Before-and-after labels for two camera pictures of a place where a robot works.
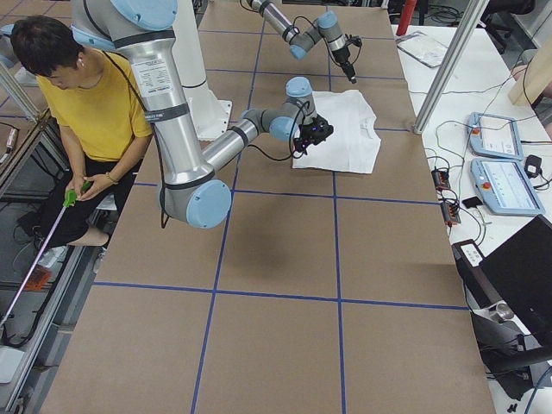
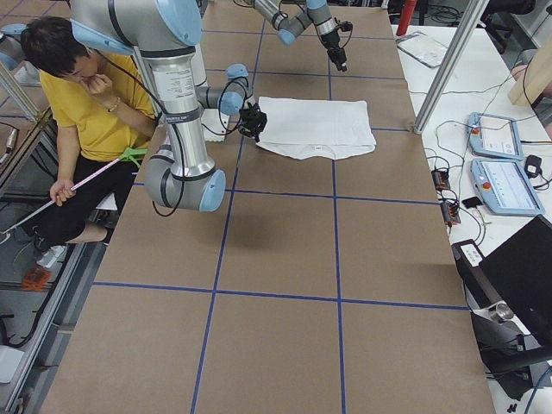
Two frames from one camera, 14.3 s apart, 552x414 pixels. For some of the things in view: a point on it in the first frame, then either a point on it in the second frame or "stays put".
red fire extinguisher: [407, 12] stays put
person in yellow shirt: [96, 101] stays put
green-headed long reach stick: [71, 198] -> [130, 154]
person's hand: [101, 181] -> [61, 190]
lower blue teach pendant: [504, 187] stays put
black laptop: [517, 272] stays put
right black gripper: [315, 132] -> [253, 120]
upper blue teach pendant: [495, 136] stays put
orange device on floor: [40, 279] stays put
